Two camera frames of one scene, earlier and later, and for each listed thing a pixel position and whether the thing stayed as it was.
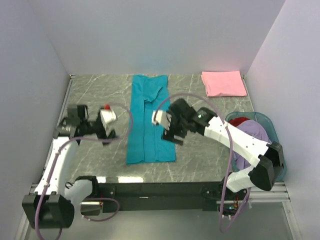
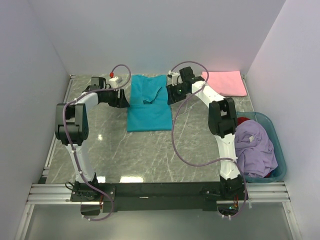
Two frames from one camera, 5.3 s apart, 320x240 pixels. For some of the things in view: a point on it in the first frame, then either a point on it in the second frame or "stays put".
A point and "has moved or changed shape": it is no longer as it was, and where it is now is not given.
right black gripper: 170,134 → 170,90
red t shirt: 236,122 stays put
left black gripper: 103,134 → 121,102
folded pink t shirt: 223,83 stays put
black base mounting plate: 152,197 stays put
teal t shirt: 145,143 has moved or changed shape
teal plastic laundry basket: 264,120 stays put
